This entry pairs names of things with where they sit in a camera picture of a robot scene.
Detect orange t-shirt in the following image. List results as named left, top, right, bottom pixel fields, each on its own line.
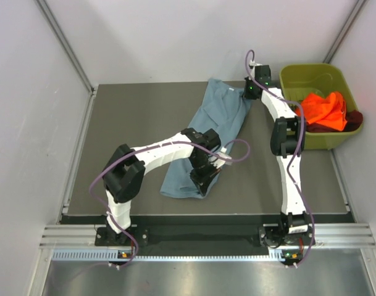
left=301, top=91, right=346, bottom=131

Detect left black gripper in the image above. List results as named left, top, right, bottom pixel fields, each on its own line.
left=189, top=155, right=221, bottom=197

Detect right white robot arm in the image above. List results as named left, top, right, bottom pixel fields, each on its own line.
left=243, top=61, right=309, bottom=248

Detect slotted grey cable duct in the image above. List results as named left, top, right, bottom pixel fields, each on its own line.
left=52, top=249, right=300, bottom=262

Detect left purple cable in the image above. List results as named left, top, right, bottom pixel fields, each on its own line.
left=89, top=138, right=251, bottom=268

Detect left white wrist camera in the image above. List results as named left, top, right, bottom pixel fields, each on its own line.
left=210, top=147, right=232, bottom=168

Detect olive green plastic bin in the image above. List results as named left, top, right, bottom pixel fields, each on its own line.
left=279, top=64, right=363, bottom=150

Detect dark red t-shirt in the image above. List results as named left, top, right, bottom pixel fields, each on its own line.
left=306, top=110, right=363, bottom=133

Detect aluminium frame rail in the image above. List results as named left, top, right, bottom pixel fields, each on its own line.
left=40, top=223, right=376, bottom=249

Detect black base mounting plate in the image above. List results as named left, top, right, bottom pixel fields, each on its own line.
left=94, top=215, right=314, bottom=256

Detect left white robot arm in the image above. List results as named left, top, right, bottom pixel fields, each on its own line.
left=97, top=128, right=230, bottom=246

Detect light blue t-shirt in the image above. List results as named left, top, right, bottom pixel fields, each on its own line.
left=159, top=78, right=252, bottom=200

